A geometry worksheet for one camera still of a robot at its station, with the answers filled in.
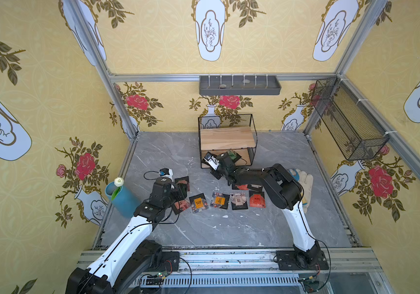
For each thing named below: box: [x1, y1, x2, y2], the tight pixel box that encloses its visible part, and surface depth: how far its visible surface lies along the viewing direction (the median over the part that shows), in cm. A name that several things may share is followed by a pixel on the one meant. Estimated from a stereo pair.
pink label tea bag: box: [172, 199, 191, 215], surface depth 92 cm
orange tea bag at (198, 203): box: [188, 192, 209, 214], surface depth 92 cm
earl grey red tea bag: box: [174, 175, 191, 192], surface depth 100 cm
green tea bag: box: [227, 149, 242, 162], surface depth 109 cm
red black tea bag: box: [248, 190, 267, 208], surface depth 92 cm
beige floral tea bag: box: [229, 192, 248, 211], surface depth 92 cm
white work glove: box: [287, 168, 315, 214], surface depth 99 cm
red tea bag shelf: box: [235, 184, 250, 191], surface depth 97 cm
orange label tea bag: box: [210, 191, 230, 210], surface depth 93 cm
